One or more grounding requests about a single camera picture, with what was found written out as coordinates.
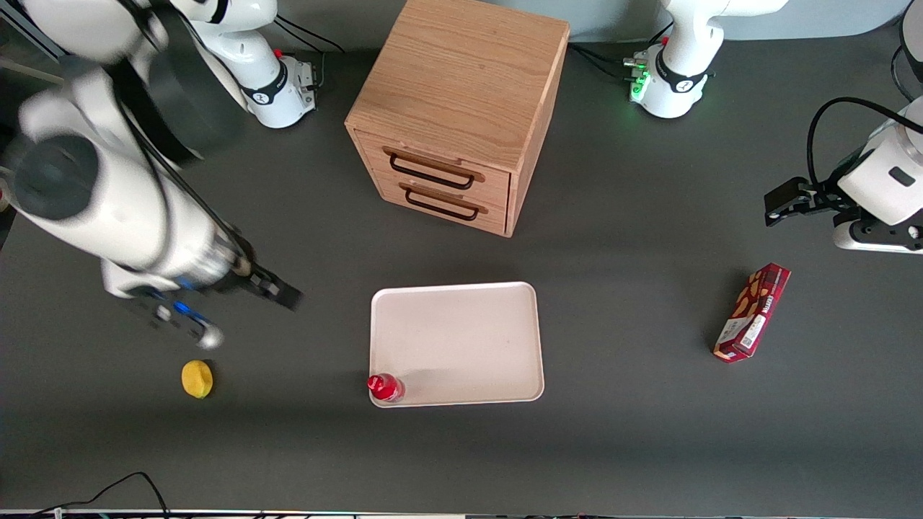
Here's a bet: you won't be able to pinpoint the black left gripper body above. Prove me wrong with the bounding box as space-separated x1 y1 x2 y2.
806 179 863 218

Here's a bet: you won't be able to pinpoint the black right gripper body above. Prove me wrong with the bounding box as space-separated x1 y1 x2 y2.
206 239 262 295

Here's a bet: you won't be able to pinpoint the red coke bottle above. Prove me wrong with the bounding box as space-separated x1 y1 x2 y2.
366 373 406 404

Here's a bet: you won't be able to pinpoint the white rectangular tray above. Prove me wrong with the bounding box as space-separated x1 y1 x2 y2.
368 281 546 409

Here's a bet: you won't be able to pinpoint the red snack box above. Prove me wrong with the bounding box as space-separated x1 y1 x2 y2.
713 263 792 363

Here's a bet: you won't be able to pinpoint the yellow lemon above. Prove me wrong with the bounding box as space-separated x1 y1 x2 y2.
181 360 214 399

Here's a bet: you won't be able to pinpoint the wooden drawer cabinet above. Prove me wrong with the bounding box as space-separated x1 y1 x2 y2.
345 0 571 239

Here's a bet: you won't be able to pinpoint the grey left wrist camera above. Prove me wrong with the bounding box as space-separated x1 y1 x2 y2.
832 212 923 255

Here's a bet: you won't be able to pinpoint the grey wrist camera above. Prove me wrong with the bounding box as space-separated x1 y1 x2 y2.
832 212 923 255
121 284 225 352

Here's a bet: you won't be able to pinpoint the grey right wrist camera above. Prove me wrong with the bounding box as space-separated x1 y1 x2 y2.
121 284 225 352

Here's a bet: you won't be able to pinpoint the black left arm wrist cable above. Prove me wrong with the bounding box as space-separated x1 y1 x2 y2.
806 97 911 190

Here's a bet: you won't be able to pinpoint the wide black drawer handle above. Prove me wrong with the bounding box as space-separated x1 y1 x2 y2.
389 153 477 191

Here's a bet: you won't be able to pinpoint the black left arm base cables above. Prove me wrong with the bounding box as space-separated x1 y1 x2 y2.
568 42 638 81

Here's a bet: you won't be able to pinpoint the black arm base cables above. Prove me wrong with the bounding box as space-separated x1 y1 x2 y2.
273 16 348 57
568 42 638 81

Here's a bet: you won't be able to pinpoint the thin black floor cable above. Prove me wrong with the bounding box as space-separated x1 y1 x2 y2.
27 471 171 519

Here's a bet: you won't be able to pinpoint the black right arm base cables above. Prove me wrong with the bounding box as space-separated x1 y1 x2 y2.
273 16 348 57

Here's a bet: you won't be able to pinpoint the aluminium frame rail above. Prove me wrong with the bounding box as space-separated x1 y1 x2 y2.
0 14 69 66

